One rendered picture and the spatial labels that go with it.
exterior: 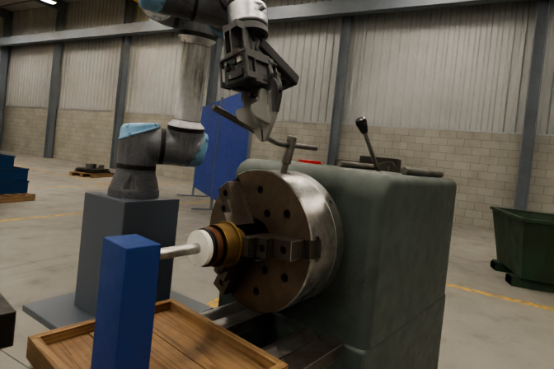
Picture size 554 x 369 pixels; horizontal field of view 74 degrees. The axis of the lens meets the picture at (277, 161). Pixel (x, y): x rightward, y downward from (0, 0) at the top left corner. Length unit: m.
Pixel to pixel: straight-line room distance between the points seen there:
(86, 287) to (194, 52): 0.77
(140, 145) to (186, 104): 0.19
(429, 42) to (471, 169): 3.63
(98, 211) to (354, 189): 0.74
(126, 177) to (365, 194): 0.70
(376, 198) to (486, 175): 9.95
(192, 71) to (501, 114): 10.10
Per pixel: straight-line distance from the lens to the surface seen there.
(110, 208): 1.17
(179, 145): 1.19
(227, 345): 0.83
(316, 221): 0.76
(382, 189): 0.85
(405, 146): 10.93
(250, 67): 0.65
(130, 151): 1.18
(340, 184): 0.89
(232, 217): 0.80
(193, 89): 1.19
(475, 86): 11.07
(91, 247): 1.26
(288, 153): 0.82
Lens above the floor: 1.27
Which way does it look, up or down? 1 degrees down
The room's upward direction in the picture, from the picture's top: 6 degrees clockwise
